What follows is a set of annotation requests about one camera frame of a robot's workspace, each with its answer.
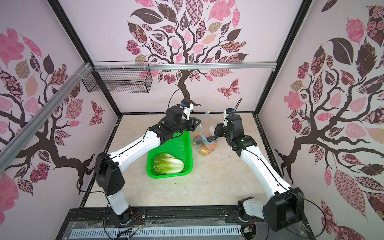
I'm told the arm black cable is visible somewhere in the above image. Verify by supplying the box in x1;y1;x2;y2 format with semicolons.
167;88;184;110
233;97;327;239

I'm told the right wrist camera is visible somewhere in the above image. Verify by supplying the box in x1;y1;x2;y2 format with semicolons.
224;107;235;127

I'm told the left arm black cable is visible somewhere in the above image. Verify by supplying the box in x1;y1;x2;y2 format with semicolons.
167;88;184;110

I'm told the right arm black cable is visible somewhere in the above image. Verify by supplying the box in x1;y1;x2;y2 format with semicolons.
233;97;327;239

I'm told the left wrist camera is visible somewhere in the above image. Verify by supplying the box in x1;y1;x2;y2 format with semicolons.
181;101;194;121

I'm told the white slotted cable duct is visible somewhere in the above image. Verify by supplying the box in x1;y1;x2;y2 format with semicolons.
69;226;242;240

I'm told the aluminium rail back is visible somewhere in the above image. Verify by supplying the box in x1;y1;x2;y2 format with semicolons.
93;62;277;71

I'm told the napa cabbage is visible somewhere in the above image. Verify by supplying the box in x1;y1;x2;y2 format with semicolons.
153;153;185;175

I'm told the orange small pumpkin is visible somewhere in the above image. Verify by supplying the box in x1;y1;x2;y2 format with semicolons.
198;145;211;155

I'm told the aluminium rail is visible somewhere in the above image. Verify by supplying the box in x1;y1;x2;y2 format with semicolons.
1;63;92;173
93;62;277;71

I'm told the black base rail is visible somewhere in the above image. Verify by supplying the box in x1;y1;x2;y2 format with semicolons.
56;205;313;240

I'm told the clear zip top bag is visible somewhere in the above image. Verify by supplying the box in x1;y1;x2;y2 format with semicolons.
192;112;220;156

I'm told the black wire wall basket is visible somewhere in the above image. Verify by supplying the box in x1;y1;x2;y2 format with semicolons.
82;60;153;94

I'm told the orange carrot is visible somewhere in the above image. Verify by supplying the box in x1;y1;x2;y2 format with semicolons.
209;142;218;149

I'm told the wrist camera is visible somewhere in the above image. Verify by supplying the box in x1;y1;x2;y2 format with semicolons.
224;107;235;127
181;101;194;121

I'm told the green plastic basket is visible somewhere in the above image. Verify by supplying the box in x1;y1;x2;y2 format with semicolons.
147;131;194;179

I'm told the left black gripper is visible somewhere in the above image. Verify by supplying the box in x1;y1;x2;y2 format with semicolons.
172;116;201;133

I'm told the dark green cucumber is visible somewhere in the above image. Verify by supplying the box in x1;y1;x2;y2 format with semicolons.
206;136;218;144

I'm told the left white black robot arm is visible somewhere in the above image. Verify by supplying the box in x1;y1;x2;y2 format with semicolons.
94;102;201;225

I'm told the aluminium rail left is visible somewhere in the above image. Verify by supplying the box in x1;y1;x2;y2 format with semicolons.
1;63;92;173

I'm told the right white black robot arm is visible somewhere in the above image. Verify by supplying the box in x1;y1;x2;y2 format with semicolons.
214;113;304;232

